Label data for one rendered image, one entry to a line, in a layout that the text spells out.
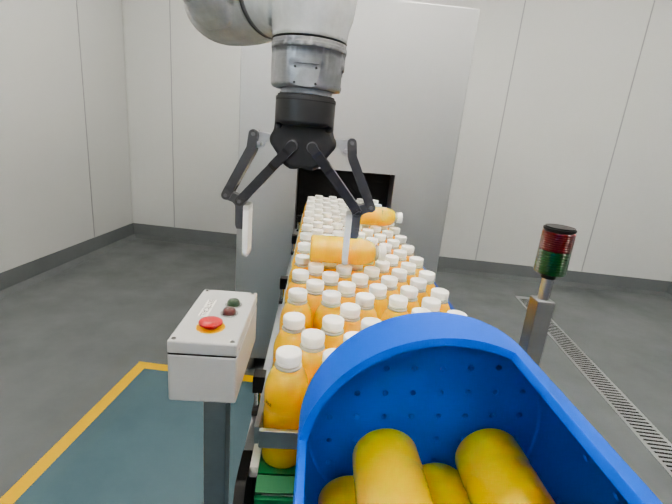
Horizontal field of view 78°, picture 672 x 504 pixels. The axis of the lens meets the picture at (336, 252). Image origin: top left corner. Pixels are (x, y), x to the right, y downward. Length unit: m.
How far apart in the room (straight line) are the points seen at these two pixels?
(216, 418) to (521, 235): 4.43
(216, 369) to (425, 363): 0.32
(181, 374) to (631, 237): 5.10
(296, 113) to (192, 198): 4.54
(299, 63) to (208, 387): 0.46
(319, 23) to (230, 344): 0.43
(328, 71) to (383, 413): 0.39
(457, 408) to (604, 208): 4.78
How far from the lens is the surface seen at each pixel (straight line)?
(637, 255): 5.53
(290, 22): 0.53
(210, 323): 0.67
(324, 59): 0.52
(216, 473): 0.89
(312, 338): 0.68
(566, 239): 0.95
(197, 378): 0.67
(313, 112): 0.52
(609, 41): 5.13
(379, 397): 0.49
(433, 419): 0.52
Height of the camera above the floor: 1.41
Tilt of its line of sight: 16 degrees down
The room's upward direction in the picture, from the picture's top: 5 degrees clockwise
